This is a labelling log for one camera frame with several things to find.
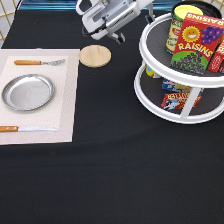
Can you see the wooden-handled fork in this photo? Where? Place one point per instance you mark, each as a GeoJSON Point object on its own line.
{"type": "Point", "coordinates": [36, 62]}

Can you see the yellow blue dotted can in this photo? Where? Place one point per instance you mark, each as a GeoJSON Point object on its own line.
{"type": "Point", "coordinates": [151, 73]}

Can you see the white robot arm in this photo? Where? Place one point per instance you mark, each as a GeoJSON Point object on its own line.
{"type": "Point", "coordinates": [150, 2]}

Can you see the round wooden coaster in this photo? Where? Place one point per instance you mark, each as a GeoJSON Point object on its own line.
{"type": "Point", "coordinates": [95, 56]}

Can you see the black ribbed bowl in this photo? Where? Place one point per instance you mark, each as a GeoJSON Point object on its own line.
{"type": "Point", "coordinates": [207, 8]}

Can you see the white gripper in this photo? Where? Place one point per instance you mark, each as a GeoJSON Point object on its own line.
{"type": "Point", "coordinates": [104, 17]}

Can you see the red raisins box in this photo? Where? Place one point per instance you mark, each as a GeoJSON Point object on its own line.
{"type": "Point", "coordinates": [197, 42]}

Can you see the red cow-print box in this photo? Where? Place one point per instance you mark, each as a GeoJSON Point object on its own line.
{"type": "Point", "coordinates": [174, 101]}

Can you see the blue yellow small box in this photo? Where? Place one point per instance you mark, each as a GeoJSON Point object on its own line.
{"type": "Point", "coordinates": [175, 87]}

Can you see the green yellow-lidded canister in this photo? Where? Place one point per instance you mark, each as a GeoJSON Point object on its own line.
{"type": "Point", "coordinates": [178, 16]}

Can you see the silver metal plate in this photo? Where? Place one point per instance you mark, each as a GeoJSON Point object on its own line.
{"type": "Point", "coordinates": [28, 92]}

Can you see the wooden-handled knife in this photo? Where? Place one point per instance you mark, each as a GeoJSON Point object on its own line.
{"type": "Point", "coordinates": [25, 128]}

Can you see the beige woven placemat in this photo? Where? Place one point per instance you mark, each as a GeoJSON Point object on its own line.
{"type": "Point", "coordinates": [58, 113]}

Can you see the red cake mix box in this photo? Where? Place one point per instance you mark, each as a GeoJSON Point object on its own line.
{"type": "Point", "coordinates": [217, 62]}

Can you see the white two-tier lazy Susan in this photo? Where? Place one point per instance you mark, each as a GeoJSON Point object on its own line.
{"type": "Point", "coordinates": [207, 95]}

